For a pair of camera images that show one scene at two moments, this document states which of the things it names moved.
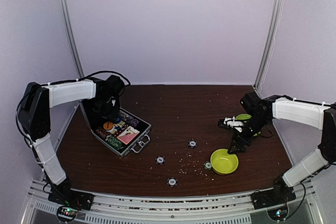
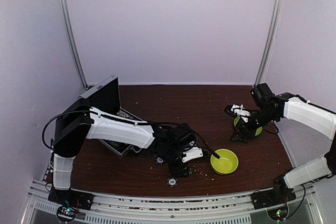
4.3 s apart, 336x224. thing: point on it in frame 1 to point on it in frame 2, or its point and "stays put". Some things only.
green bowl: (223, 163) stays put
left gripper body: (104, 108) to (174, 169)
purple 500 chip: (160, 160) stays put
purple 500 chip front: (172, 181) stays put
